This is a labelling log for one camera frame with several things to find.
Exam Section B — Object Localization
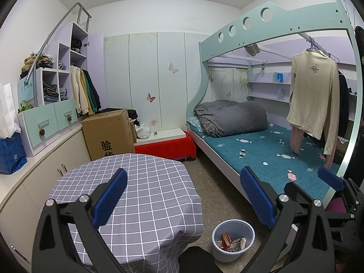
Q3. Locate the person's leg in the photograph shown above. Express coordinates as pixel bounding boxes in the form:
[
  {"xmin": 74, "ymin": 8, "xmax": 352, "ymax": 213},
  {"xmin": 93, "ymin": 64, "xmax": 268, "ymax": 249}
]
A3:
[{"xmin": 178, "ymin": 246, "xmax": 223, "ymax": 273}]

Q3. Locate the cream hanging sweater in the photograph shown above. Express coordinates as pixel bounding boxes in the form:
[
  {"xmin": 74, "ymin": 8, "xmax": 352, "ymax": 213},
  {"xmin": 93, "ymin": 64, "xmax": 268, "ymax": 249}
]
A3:
[{"xmin": 286, "ymin": 48, "xmax": 341, "ymax": 169}]

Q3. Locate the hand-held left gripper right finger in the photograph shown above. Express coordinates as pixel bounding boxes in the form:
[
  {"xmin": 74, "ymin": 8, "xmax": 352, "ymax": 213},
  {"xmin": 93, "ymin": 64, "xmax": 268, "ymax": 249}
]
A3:
[{"xmin": 240, "ymin": 166, "xmax": 336, "ymax": 273}]

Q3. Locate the white low cabinet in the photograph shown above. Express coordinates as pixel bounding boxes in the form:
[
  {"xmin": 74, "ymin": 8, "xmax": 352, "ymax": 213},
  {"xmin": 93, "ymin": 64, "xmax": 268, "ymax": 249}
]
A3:
[{"xmin": 0, "ymin": 119, "xmax": 92, "ymax": 265}]

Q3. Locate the grey duvet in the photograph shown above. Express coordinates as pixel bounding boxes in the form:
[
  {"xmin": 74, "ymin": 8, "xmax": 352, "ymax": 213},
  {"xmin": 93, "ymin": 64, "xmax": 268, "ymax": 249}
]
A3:
[{"xmin": 194, "ymin": 100, "xmax": 268, "ymax": 137}]

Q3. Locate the small green plant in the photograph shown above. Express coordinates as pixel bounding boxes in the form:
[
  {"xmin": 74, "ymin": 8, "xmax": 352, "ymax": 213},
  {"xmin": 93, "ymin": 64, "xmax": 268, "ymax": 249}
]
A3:
[{"xmin": 18, "ymin": 99, "xmax": 34, "ymax": 114}]

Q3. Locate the light blue trash bin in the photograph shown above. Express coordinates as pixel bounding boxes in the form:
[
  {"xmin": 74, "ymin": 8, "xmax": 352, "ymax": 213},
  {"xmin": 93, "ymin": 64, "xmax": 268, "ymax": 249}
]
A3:
[{"xmin": 212, "ymin": 219, "xmax": 255, "ymax": 263}]

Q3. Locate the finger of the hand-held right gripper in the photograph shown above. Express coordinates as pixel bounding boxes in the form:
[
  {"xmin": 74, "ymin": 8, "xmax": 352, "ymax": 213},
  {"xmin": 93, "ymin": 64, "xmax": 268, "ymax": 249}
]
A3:
[
  {"xmin": 317, "ymin": 166, "xmax": 346, "ymax": 192},
  {"xmin": 284, "ymin": 181, "xmax": 316, "ymax": 203}
]

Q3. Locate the grey checkered tablecloth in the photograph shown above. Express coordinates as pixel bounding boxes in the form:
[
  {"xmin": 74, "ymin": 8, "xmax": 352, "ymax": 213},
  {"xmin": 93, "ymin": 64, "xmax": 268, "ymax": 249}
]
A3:
[{"xmin": 47, "ymin": 153, "xmax": 204, "ymax": 265}]

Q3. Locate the cream hanging jacket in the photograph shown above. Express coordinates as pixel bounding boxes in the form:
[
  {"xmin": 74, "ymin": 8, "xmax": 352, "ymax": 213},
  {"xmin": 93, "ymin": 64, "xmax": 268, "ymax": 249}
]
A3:
[{"xmin": 70, "ymin": 65, "xmax": 90, "ymax": 116}]

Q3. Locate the white plastic bag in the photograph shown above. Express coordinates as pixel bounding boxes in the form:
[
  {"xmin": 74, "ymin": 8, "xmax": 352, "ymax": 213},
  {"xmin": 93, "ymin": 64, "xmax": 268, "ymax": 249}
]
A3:
[{"xmin": 135, "ymin": 122, "xmax": 151, "ymax": 140}]

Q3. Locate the brown folded clothes pile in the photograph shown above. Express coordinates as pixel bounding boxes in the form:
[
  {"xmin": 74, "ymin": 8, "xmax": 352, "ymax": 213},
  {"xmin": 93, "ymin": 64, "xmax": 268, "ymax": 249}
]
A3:
[{"xmin": 20, "ymin": 53, "xmax": 54, "ymax": 78}]

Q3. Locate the lilac wall shelf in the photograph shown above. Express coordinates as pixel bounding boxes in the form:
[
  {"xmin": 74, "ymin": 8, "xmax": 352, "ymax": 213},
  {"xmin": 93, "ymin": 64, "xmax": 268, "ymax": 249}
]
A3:
[{"xmin": 247, "ymin": 63, "xmax": 293, "ymax": 102}]

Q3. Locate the lilac stepped shelf unit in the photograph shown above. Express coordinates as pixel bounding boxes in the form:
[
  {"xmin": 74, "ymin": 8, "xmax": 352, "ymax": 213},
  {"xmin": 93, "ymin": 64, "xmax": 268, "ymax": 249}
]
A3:
[{"xmin": 17, "ymin": 23, "xmax": 104, "ymax": 157}]

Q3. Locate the pile of discarded wrappers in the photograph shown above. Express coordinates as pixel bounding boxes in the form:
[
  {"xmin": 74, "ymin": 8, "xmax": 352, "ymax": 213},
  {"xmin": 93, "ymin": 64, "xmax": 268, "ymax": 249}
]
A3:
[{"xmin": 215, "ymin": 232, "xmax": 247, "ymax": 252}]

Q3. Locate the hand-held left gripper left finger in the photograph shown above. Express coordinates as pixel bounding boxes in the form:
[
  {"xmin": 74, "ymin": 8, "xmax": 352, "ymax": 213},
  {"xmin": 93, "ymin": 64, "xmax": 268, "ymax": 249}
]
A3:
[{"xmin": 31, "ymin": 168, "xmax": 128, "ymax": 273}]

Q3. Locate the green hanging garment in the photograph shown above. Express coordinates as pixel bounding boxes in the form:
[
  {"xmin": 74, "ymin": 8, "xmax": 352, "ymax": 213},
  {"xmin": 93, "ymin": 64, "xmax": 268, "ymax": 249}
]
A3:
[{"xmin": 81, "ymin": 68, "xmax": 95, "ymax": 114}]

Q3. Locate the grey metal handrail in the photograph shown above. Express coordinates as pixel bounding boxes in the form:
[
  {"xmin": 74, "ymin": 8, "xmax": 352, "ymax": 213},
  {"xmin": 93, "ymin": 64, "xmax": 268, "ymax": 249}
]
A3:
[{"xmin": 24, "ymin": 2, "xmax": 92, "ymax": 106}]

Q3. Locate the blue plaid pillow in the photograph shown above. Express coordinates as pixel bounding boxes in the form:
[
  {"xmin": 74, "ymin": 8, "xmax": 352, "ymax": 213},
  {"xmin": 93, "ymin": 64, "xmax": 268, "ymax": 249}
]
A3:
[{"xmin": 186, "ymin": 116, "xmax": 205, "ymax": 133}]

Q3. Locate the red covered low bench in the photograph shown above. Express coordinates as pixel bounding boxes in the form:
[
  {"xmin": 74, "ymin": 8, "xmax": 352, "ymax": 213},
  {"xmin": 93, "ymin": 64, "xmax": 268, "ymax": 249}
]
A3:
[{"xmin": 134, "ymin": 128, "xmax": 197, "ymax": 161}]

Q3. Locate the blue gift bag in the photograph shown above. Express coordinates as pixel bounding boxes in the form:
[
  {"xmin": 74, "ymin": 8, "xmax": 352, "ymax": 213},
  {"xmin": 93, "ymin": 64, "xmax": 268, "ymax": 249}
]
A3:
[{"xmin": 0, "ymin": 133, "xmax": 28, "ymax": 175}]

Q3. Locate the teal patterned mattress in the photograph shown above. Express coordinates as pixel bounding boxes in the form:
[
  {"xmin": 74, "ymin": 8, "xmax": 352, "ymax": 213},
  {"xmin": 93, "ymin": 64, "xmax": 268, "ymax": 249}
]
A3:
[{"xmin": 189, "ymin": 119, "xmax": 346, "ymax": 202}]

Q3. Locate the folded jeans pile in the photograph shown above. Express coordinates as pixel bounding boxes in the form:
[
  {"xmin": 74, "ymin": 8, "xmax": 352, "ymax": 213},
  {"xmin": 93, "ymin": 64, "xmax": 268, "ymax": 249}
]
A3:
[{"xmin": 43, "ymin": 82, "xmax": 69, "ymax": 104}]

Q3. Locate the white paper bag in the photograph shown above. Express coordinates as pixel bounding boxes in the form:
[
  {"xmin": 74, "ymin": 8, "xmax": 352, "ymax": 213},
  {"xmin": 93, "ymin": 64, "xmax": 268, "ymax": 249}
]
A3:
[{"xmin": 0, "ymin": 82, "xmax": 22, "ymax": 140}]

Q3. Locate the brown cardboard box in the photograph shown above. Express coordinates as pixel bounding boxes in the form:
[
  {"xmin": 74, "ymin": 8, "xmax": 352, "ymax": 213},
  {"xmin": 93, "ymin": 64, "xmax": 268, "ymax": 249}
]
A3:
[{"xmin": 81, "ymin": 109, "xmax": 137, "ymax": 161}]

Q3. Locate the black hanging jacket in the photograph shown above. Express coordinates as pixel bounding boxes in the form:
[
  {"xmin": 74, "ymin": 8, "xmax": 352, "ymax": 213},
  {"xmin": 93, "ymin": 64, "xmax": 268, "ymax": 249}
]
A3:
[{"xmin": 85, "ymin": 70, "xmax": 102, "ymax": 112}]

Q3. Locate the pink box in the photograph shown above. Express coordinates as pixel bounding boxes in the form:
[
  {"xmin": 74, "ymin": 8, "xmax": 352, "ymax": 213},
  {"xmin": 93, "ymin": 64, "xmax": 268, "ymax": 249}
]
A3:
[{"xmin": 326, "ymin": 198, "xmax": 347, "ymax": 213}]

